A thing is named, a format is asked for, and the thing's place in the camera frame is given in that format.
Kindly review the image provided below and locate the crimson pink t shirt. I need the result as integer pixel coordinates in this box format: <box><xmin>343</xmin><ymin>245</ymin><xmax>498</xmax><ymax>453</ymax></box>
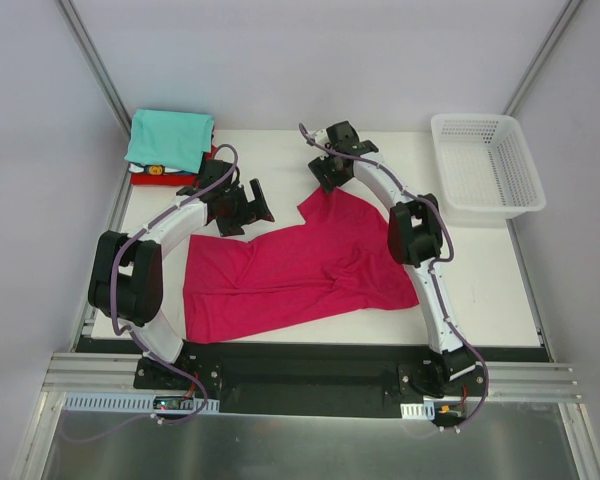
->
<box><xmin>183</xmin><ymin>189</ymin><xmax>419</xmax><ymax>344</ymax></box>

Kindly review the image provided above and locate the white plastic basket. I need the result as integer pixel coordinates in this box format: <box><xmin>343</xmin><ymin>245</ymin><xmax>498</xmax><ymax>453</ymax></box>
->
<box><xmin>430</xmin><ymin>113</ymin><xmax>546</xmax><ymax>227</ymax></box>

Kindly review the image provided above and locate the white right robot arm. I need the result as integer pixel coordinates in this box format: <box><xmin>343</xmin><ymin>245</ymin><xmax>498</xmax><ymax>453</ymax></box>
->
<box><xmin>299</xmin><ymin>121</ymin><xmax>478</xmax><ymax>398</ymax></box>

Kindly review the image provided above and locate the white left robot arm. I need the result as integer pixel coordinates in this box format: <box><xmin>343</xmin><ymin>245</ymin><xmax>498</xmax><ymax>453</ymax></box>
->
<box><xmin>87</xmin><ymin>159</ymin><xmax>274</xmax><ymax>389</ymax></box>

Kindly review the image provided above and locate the folded teal t shirt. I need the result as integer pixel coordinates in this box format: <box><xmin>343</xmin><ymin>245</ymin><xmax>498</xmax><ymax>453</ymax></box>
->
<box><xmin>125</xmin><ymin>109</ymin><xmax>214</xmax><ymax>173</ymax></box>

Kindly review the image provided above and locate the folded dark printed t shirt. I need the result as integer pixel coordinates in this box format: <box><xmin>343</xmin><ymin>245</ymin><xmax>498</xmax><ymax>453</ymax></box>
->
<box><xmin>130</xmin><ymin>162</ymin><xmax>203</xmax><ymax>183</ymax></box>

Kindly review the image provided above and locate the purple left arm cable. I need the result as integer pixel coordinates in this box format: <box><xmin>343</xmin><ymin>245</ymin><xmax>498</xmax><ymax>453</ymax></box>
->
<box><xmin>112</xmin><ymin>144</ymin><xmax>241</xmax><ymax>411</ymax></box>

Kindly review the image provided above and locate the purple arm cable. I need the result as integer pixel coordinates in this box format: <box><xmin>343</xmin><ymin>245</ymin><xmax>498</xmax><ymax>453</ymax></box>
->
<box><xmin>298</xmin><ymin>122</ymin><xmax>491</xmax><ymax>431</ymax></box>
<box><xmin>112</xmin><ymin>144</ymin><xmax>241</xmax><ymax>411</ymax></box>

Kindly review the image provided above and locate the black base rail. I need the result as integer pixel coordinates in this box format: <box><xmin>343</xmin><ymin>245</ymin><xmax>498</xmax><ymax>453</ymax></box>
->
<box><xmin>110</xmin><ymin>339</ymin><xmax>501</xmax><ymax>419</ymax></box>

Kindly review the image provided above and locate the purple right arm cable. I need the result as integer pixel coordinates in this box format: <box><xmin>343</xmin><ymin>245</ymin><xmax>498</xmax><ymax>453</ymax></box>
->
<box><xmin>298</xmin><ymin>122</ymin><xmax>491</xmax><ymax>431</ymax></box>

